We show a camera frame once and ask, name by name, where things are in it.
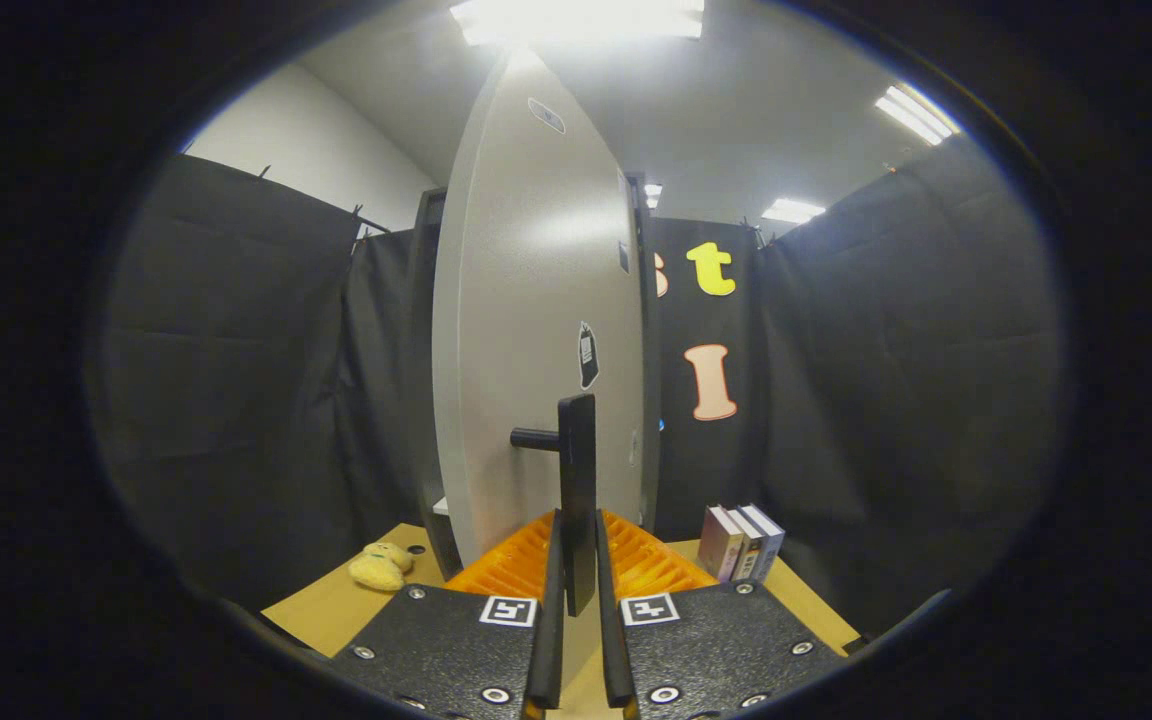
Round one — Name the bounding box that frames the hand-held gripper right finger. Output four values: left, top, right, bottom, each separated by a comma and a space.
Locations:
593, 508, 862, 720

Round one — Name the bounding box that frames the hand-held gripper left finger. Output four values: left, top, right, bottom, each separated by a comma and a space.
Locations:
326, 508, 567, 720

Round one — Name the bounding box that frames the black door handle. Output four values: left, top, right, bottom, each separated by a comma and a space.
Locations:
510, 393, 599, 618

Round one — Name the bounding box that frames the grey cabinet door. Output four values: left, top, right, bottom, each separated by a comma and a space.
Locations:
431, 45, 649, 569

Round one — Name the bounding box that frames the white spine book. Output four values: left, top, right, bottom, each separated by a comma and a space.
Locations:
726, 507, 765, 583

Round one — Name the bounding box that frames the yellow plush toy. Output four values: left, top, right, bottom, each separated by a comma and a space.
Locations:
348, 541, 415, 593

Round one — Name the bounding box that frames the blue grey book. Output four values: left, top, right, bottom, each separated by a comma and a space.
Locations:
741, 503, 787, 583

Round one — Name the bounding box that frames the dark grey cabinet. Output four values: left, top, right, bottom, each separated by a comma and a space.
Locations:
406, 170, 667, 581

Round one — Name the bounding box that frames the black backdrop cloth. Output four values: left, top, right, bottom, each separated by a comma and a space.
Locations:
86, 135, 1067, 641

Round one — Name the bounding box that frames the double ceiling light panel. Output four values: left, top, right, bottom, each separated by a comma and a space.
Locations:
873, 84, 962, 148

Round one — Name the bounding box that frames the large ceiling light panel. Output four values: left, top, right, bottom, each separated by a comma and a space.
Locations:
449, 0, 707, 46

